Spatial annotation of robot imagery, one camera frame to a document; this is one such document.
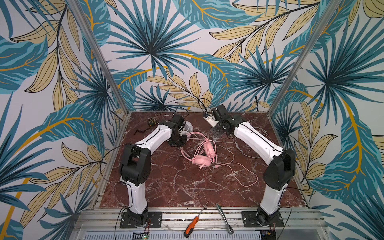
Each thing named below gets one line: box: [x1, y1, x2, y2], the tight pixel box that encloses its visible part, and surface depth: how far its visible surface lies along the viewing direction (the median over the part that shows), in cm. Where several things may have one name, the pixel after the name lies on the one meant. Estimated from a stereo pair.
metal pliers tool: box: [216, 203, 234, 235], surface depth 75 cm
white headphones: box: [178, 120, 194, 136], surface depth 102 cm
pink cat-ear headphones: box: [191, 138, 216, 169], surface depth 83 cm
